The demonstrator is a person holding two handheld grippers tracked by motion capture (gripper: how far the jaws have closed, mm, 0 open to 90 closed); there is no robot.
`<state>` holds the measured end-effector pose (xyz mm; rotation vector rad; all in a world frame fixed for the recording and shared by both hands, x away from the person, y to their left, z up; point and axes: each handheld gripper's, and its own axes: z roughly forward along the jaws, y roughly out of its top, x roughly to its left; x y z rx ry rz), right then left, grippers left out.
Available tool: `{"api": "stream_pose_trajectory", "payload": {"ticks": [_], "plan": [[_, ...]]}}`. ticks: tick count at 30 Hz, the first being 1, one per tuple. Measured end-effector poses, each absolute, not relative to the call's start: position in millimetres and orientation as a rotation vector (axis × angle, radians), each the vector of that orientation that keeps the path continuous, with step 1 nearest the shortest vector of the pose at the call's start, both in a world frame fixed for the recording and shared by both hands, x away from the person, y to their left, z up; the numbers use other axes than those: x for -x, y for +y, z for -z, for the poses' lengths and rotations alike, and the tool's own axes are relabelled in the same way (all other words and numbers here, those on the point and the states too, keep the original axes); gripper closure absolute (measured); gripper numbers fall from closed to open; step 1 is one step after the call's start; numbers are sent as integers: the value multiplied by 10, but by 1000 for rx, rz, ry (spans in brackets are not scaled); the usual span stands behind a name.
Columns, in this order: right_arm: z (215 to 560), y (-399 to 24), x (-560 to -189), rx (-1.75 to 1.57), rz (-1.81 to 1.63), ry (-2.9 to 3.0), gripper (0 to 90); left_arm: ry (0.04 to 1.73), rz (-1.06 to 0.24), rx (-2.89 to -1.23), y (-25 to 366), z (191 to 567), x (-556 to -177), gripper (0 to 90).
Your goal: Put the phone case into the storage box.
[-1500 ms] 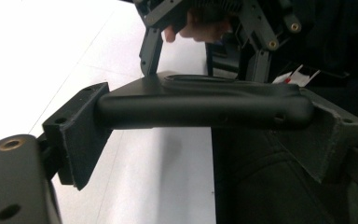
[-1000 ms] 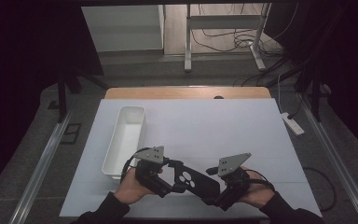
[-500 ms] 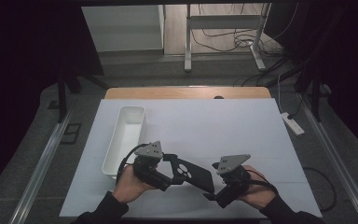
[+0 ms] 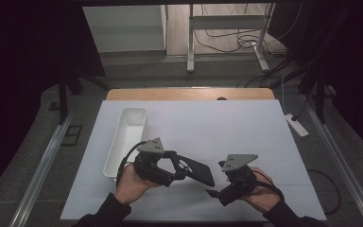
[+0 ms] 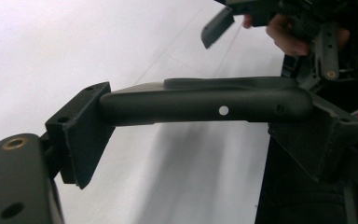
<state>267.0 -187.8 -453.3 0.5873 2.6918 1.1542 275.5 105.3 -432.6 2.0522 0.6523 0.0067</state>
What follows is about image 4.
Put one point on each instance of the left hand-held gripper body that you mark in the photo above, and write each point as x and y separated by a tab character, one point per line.
151	167

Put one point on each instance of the white desk frame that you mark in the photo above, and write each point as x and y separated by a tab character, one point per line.
227	22

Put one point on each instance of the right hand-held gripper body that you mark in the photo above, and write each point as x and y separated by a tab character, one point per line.
238	181

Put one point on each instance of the black curtain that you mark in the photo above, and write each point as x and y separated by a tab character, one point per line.
353	63
19	78

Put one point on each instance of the white power strip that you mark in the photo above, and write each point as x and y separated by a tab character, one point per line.
297	126

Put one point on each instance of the black metal stand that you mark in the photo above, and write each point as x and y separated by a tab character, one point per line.
63	94
319	97

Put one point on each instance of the person's right hand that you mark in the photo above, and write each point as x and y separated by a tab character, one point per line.
264	198

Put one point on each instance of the wooden table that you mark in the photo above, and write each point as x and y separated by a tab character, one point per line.
170	94

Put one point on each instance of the white cabinet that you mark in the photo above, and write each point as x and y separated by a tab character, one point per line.
123	28

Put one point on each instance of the white table sheet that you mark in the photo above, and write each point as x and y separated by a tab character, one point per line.
217	132

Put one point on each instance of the aluminium rail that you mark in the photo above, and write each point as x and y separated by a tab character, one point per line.
343	167
41	170

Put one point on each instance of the dark floor frame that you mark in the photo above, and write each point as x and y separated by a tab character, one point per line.
72	135

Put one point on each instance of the person's left hand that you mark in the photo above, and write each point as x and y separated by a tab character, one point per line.
132	186

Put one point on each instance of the white plastic bin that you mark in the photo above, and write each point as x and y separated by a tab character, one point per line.
127	135

